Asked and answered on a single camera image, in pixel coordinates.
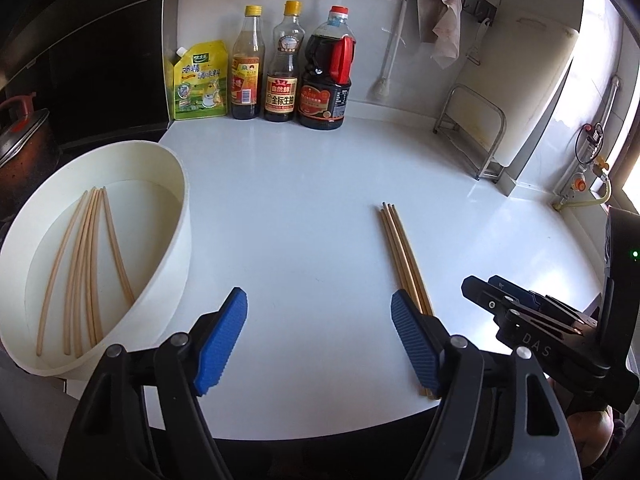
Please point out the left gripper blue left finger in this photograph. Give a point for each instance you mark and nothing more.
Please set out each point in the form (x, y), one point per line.
(214, 337)

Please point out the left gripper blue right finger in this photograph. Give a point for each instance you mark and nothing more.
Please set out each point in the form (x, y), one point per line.
(422, 350)

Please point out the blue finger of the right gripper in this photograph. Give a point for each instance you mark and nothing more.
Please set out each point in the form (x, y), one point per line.
(489, 297)
(525, 297)

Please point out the right hand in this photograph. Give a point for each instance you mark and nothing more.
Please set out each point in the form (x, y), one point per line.
(591, 431)

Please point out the large white round bowl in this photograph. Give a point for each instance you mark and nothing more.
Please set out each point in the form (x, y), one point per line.
(149, 196)

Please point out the gas valve fitting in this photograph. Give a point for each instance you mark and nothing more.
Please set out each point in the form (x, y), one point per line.
(588, 143)

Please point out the metal board rack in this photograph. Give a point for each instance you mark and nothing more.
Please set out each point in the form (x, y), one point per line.
(475, 128)

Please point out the white cutting board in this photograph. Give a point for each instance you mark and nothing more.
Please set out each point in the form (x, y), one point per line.
(522, 61)

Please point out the red cap soy sauce jug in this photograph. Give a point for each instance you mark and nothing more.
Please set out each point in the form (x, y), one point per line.
(325, 83)

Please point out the yellow green refill pouch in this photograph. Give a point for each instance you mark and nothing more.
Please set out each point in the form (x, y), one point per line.
(199, 81)

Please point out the dark pot with lid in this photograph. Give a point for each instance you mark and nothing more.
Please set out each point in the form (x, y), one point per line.
(28, 153)

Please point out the pink hanging rag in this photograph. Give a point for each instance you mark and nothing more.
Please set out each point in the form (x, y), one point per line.
(447, 31)

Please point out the yellow cap vinegar bottle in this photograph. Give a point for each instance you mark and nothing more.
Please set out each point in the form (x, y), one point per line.
(247, 63)

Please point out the yellow cap soy bottle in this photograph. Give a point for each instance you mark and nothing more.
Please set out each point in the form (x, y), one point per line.
(282, 73)

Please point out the black range hood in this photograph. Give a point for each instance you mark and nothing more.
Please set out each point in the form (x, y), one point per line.
(101, 68)

